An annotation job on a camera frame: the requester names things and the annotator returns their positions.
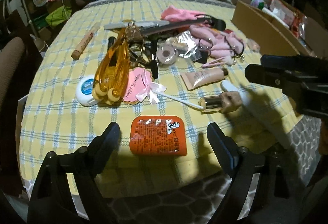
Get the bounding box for beige foundation bottle gold cap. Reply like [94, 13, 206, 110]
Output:
[198, 91, 242, 114]

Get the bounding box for pale pink bunny socks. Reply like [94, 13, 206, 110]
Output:
[189, 25, 245, 68]

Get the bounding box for black nail file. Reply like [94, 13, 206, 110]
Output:
[141, 17, 213, 36]

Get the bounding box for beige cosmetic tube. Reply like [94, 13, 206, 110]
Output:
[181, 68, 229, 90]

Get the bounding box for pink fabric cloth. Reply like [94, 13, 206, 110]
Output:
[161, 5, 205, 22]

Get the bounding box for gold metal hair claw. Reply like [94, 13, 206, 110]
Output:
[124, 25, 145, 65]

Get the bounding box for cardboard box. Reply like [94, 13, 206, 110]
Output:
[232, 0, 327, 59]

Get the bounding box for orange KFC sauce packet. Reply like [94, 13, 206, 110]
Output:
[130, 116, 187, 156]

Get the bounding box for tan cork-like stick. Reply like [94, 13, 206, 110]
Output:
[71, 23, 100, 60]

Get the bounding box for round powder puff packet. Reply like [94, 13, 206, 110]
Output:
[156, 43, 179, 65]

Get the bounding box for yellow plaid table mat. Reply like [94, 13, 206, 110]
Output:
[19, 0, 300, 198]

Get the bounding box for grey metal nail file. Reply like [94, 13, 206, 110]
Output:
[103, 20, 170, 30]

